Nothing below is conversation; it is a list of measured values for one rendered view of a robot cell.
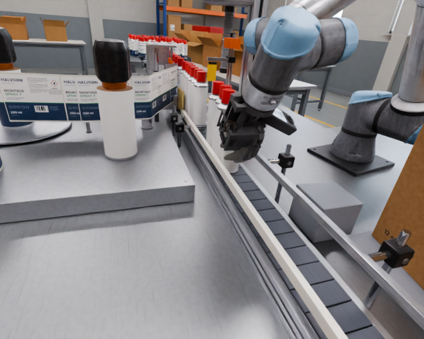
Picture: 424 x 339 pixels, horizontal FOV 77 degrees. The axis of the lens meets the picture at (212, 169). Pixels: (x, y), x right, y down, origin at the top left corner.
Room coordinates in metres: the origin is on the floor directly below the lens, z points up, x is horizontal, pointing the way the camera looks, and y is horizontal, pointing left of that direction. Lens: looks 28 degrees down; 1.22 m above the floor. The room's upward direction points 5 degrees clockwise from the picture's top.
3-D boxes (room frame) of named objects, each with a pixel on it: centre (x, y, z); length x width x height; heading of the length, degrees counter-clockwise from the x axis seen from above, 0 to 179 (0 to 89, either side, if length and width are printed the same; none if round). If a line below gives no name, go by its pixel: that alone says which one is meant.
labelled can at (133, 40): (3.22, 0.73, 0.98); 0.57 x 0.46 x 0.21; 109
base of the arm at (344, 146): (0.92, -0.51, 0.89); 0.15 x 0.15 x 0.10
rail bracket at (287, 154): (0.56, -0.15, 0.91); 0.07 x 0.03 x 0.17; 109
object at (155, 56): (1.22, 0.25, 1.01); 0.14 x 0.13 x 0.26; 19
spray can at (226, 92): (0.69, -0.03, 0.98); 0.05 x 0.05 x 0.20
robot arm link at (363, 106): (0.91, -0.51, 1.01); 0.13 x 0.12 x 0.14; 35
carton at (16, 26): (5.10, 3.64, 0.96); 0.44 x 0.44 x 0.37; 27
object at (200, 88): (0.96, 0.06, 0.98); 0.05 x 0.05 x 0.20
